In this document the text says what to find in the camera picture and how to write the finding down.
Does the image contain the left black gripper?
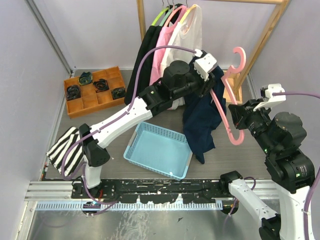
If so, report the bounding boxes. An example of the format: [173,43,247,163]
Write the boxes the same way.
[172,61,218,101]

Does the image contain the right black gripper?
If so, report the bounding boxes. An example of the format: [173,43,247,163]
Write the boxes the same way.
[228,96,278,154]

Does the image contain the pink plastic hanger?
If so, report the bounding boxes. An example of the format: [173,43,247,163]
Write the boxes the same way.
[209,46,248,146]

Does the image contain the navy blue t shirt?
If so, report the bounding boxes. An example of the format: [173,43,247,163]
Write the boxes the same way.
[182,56,227,165]

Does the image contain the white t shirt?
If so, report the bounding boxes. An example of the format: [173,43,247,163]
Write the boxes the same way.
[163,4,203,111]

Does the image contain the pink t shirt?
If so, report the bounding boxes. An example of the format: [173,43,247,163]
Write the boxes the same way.
[149,9,187,85]

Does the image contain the yellow hanger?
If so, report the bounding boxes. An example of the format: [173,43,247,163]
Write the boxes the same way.
[179,4,198,34]

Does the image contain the salmon pink metal hanger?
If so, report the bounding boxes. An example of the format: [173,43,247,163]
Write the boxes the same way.
[163,5,187,27]

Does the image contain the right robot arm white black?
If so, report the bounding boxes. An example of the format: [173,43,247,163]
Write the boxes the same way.
[219,99,319,240]

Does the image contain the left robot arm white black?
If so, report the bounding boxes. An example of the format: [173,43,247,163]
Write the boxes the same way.
[79,56,218,198]

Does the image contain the black t shirt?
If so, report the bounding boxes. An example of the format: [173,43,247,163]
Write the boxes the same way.
[124,2,185,106]

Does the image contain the mint green hanger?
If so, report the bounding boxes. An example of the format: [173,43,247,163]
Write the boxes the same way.
[159,1,175,27]

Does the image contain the lime green hanger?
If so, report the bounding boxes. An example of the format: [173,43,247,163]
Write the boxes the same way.
[151,1,169,26]

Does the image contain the wooden clothes rack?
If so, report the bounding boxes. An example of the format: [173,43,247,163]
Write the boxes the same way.
[136,0,291,104]

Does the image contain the light blue plastic basket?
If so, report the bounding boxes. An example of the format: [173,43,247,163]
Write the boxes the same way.
[123,122,193,181]

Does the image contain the orange wooden divider tray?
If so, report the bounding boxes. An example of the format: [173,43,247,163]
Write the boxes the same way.
[64,66,125,119]

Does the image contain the green black rolled sock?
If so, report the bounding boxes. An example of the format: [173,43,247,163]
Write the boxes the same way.
[78,71,93,86]

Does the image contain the black white striped cloth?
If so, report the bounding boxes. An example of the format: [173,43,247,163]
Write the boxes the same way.
[46,126,83,176]

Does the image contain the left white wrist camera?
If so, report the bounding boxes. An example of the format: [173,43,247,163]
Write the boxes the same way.
[194,49,218,82]

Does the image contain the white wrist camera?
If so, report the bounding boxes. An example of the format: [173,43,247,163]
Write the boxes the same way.
[253,83,286,112]
[194,49,218,82]

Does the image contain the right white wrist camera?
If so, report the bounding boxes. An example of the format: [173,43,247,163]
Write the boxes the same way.
[253,83,286,112]

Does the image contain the black mounting base plate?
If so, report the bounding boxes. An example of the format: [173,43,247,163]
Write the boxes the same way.
[71,177,263,205]

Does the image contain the aluminium rail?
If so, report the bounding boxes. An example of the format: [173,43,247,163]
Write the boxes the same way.
[24,178,296,211]

